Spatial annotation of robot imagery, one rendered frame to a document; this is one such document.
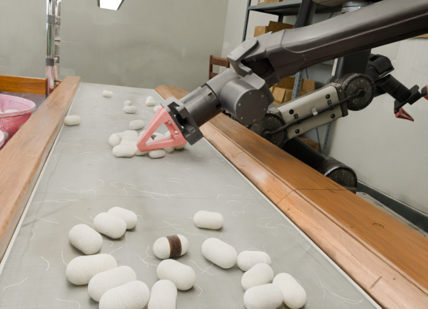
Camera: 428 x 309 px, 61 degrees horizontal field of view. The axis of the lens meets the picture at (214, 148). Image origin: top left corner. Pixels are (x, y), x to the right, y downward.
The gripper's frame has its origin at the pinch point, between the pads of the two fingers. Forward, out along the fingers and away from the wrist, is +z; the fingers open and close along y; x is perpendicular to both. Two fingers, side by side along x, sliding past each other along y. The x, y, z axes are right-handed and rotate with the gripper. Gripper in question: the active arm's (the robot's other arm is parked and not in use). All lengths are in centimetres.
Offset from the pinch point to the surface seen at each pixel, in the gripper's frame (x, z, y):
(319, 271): 10.1, -8.4, 34.4
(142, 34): 5, -61, -459
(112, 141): -2.2, 4.2, -5.3
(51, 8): -31, 1, -58
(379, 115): 127, -143, -156
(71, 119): -7.5, 9.8, -20.3
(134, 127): 1.1, 0.1, -19.4
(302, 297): 5.9, -5.3, 39.4
